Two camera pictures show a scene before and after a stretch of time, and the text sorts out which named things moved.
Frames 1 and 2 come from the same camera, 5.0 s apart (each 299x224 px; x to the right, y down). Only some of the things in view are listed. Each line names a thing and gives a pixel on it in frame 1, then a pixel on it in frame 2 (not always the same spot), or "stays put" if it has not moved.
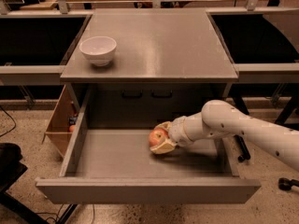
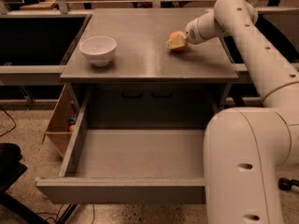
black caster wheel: [286, 184] stays put
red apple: [157, 136] → [174, 35]
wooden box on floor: [59, 127] stays put
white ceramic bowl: [98, 49] stays put
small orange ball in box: [72, 128] stays put
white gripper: [177, 131] → [192, 33]
